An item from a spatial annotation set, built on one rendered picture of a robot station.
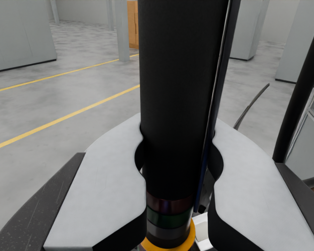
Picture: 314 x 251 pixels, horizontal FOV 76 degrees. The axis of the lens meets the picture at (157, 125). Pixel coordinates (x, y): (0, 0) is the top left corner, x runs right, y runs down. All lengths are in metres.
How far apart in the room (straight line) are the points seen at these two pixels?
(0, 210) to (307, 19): 5.74
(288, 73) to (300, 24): 1.02
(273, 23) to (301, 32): 6.82
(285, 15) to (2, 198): 12.03
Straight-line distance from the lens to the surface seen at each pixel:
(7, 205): 2.32
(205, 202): 0.44
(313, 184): 0.27
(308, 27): 5.52
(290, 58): 5.60
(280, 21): 12.26
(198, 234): 0.20
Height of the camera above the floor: 1.55
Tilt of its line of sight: 31 degrees down
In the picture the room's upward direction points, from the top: 1 degrees clockwise
